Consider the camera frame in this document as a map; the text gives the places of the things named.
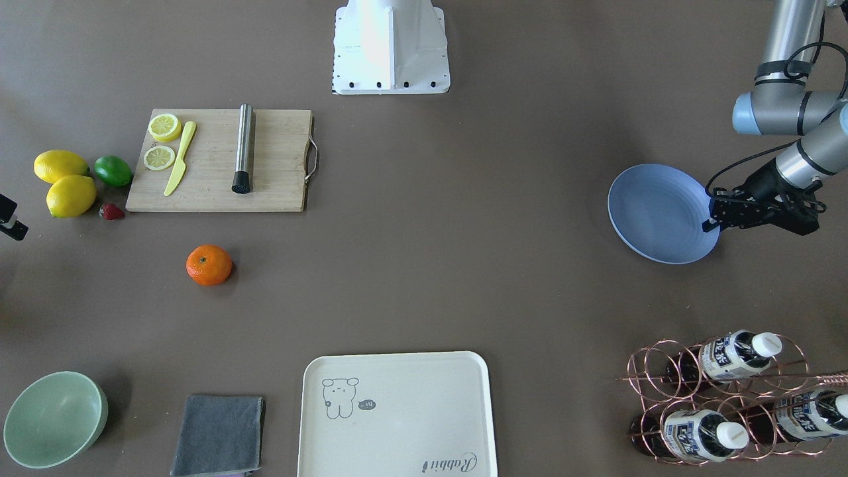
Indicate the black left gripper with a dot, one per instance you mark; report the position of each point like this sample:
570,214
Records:
762,183

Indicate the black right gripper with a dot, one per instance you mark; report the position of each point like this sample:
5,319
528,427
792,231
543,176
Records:
6,211

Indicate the blue plate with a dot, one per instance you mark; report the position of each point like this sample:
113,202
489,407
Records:
658,212

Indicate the orange mandarin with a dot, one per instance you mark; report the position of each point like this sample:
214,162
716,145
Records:
209,265

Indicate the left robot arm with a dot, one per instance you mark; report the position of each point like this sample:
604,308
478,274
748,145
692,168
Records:
780,102

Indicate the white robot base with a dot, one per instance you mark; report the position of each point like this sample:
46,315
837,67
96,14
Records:
390,48

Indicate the yellow lemon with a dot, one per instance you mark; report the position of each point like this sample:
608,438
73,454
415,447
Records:
71,196
54,164

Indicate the red strawberry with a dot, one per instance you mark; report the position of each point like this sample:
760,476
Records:
110,212

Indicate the green lime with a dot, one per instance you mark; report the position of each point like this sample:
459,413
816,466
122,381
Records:
113,171

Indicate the tea bottle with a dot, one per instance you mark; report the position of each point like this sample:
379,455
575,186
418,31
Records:
736,355
689,437
808,416

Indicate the lemon slice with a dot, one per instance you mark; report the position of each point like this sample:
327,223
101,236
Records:
159,158

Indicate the yellow plastic knife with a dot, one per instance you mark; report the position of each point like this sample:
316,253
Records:
179,166

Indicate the lemon half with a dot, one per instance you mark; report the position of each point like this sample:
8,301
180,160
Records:
164,127

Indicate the wooden cutting board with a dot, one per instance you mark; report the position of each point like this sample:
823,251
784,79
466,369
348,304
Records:
278,165

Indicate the green bowl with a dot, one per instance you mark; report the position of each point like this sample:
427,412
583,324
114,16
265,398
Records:
54,420

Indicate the steel muddler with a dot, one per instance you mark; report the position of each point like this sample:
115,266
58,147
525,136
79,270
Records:
245,129

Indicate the grey cloth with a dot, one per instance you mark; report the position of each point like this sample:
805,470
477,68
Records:
219,436

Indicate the cream tray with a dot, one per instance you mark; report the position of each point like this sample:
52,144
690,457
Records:
401,414

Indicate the copper wire bottle rack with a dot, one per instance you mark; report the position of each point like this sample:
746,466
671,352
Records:
743,395

